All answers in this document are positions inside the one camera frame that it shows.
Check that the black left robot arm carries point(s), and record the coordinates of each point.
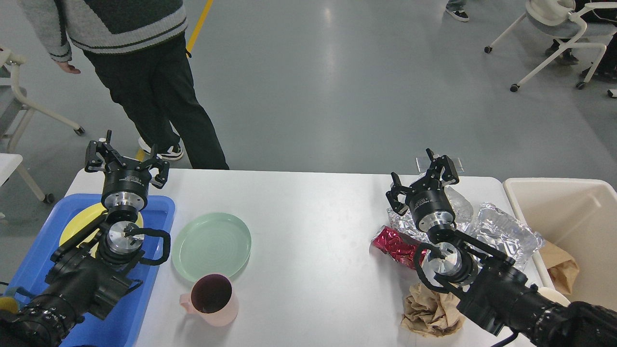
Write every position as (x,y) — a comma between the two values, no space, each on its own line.
(90,271)

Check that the person in blue jeans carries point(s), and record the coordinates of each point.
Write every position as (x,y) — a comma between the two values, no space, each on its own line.
(456,8)

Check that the white chair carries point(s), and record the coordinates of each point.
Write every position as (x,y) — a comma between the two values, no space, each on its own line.
(559,19)
(16,107)

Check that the crumpled brown paper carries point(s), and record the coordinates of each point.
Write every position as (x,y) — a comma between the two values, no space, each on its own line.
(429,313)

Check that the brown paper in bin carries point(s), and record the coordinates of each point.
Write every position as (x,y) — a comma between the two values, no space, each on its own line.
(563,269)

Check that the white paper cup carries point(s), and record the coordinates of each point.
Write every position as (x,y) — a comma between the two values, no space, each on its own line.
(553,295)

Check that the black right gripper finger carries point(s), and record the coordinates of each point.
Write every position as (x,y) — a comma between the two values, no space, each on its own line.
(440,173)
(399,196)

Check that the person in grey sweater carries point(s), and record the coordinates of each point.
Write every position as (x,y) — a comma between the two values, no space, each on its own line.
(139,52)

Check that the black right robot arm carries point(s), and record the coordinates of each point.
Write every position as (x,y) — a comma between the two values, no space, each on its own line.
(491,291)

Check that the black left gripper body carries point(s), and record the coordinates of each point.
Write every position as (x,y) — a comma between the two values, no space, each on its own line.
(126,186)

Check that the beige waste bin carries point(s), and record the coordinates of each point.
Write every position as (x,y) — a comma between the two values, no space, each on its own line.
(579,216)

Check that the crumpled aluminium foil sheet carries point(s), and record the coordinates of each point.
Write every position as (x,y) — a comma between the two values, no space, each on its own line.
(463,211)

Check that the white chair right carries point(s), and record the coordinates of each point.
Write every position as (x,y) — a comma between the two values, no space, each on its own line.
(559,19)

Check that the blue HOME mug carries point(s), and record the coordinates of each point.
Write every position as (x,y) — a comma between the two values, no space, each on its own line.
(8,302)

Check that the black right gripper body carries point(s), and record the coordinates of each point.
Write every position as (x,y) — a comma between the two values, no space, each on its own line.
(430,208)

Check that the aluminium foil tray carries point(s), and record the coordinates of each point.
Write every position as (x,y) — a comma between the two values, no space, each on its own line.
(505,233)

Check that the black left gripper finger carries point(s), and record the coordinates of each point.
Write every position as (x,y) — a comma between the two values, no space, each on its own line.
(101,156)
(154,162)

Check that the yellow plate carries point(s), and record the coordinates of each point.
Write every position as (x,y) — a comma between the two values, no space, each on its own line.
(85,217)

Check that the pink mug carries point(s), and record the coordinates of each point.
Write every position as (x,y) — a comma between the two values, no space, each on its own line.
(213,299)

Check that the white chair left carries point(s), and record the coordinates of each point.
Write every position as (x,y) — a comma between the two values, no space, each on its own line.
(16,107)

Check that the light green plate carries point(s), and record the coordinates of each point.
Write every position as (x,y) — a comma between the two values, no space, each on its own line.
(215,243)

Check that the crushed red can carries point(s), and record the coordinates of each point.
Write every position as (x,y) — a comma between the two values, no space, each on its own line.
(400,247)

